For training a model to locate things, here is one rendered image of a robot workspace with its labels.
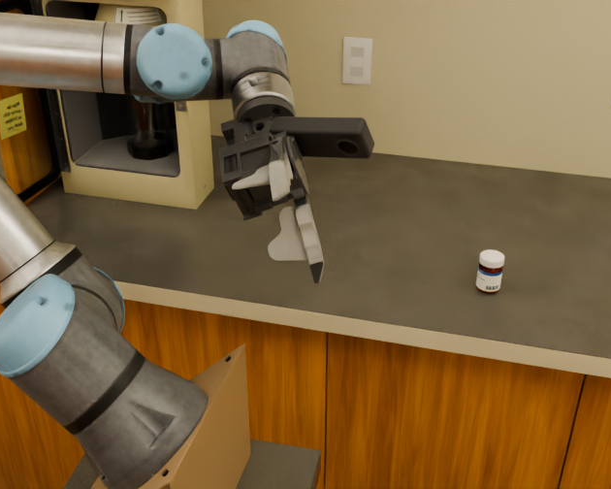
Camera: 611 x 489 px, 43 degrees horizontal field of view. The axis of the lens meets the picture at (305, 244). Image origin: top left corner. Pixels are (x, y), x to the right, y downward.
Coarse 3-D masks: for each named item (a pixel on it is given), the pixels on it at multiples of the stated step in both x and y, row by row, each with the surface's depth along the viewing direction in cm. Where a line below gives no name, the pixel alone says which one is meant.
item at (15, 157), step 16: (0, 96) 149; (16, 96) 153; (32, 96) 157; (0, 112) 150; (16, 112) 154; (32, 112) 158; (0, 128) 150; (16, 128) 155; (32, 128) 159; (0, 144) 151; (16, 144) 156; (32, 144) 160; (0, 160) 152; (16, 160) 156; (32, 160) 161; (48, 160) 166; (16, 176) 157; (32, 176) 162; (16, 192) 158
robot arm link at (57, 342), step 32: (32, 288) 87; (64, 288) 85; (0, 320) 87; (32, 320) 81; (64, 320) 82; (96, 320) 86; (0, 352) 81; (32, 352) 81; (64, 352) 82; (96, 352) 83; (128, 352) 87; (32, 384) 82; (64, 384) 82; (96, 384) 83; (64, 416) 84
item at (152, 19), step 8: (104, 8) 155; (112, 8) 153; (120, 8) 153; (128, 8) 152; (136, 8) 152; (144, 8) 153; (152, 8) 154; (96, 16) 157; (104, 16) 155; (112, 16) 153; (120, 16) 153; (128, 16) 153; (136, 16) 153; (144, 16) 153; (152, 16) 154; (160, 16) 155; (144, 24) 153; (152, 24) 154; (160, 24) 155
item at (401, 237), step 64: (64, 192) 176; (320, 192) 176; (384, 192) 176; (448, 192) 176; (512, 192) 176; (576, 192) 176; (128, 256) 152; (192, 256) 152; (256, 256) 152; (384, 256) 152; (448, 256) 152; (512, 256) 152; (576, 256) 152; (320, 320) 137; (384, 320) 134; (448, 320) 134; (512, 320) 134; (576, 320) 134
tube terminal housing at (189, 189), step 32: (64, 0) 152; (96, 0) 150; (128, 0) 148; (160, 0) 147; (192, 0) 152; (64, 128) 167; (192, 128) 160; (192, 160) 163; (96, 192) 173; (128, 192) 171; (160, 192) 169; (192, 192) 166
